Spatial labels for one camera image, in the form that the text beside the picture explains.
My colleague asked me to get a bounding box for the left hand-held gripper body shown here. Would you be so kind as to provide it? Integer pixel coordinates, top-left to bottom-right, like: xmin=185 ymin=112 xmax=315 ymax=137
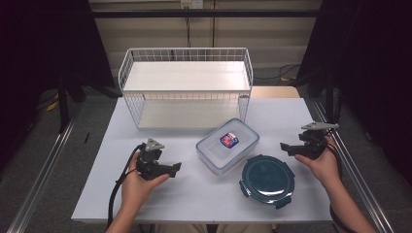
xmin=135 ymin=138 xmax=169 ymax=182

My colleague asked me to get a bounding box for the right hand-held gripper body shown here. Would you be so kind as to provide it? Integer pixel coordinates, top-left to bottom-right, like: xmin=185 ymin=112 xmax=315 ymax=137
xmin=298 ymin=120 xmax=340 ymax=160

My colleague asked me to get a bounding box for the dark teal container lid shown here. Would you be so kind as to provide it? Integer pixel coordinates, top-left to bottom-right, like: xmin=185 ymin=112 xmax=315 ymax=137
xmin=238 ymin=153 xmax=296 ymax=210

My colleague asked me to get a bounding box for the person's right hand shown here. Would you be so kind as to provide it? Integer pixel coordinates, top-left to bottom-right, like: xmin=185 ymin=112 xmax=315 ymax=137
xmin=294 ymin=135 xmax=342 ymax=191

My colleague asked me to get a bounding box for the person's left hand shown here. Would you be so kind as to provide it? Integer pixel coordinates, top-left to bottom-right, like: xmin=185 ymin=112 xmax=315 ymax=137
xmin=120 ymin=150 xmax=171 ymax=212

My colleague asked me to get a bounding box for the clear plastic food container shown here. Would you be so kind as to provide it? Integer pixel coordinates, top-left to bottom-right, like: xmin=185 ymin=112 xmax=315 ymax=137
xmin=195 ymin=117 xmax=260 ymax=177

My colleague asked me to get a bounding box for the wooden table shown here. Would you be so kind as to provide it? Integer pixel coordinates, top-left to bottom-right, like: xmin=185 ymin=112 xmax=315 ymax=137
xmin=250 ymin=85 xmax=301 ymax=99

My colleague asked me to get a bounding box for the black metal stand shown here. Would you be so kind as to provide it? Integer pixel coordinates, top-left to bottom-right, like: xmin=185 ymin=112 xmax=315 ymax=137
xmin=57 ymin=77 xmax=72 ymax=134

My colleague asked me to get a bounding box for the black curtain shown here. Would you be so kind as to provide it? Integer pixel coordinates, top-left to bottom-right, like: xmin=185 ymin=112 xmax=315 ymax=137
xmin=0 ymin=0 xmax=115 ymax=169
xmin=295 ymin=0 xmax=412 ymax=185

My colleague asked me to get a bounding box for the yellow floor tape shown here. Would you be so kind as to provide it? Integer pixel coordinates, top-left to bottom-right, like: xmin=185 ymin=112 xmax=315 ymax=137
xmin=45 ymin=92 xmax=60 ymax=113

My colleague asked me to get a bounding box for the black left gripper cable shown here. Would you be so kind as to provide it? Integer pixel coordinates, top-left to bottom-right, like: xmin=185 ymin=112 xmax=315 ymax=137
xmin=107 ymin=143 xmax=146 ymax=230

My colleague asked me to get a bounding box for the black floor cable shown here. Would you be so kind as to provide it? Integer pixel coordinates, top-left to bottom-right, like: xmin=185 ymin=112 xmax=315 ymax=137
xmin=252 ymin=63 xmax=303 ymax=83

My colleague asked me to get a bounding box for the white wire shelf rack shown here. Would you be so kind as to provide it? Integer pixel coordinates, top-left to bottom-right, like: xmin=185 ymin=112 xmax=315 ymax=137
xmin=118 ymin=47 xmax=255 ymax=131

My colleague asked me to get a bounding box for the white wall outlet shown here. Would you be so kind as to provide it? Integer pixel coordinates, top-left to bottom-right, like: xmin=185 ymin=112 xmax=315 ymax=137
xmin=180 ymin=0 xmax=204 ymax=10

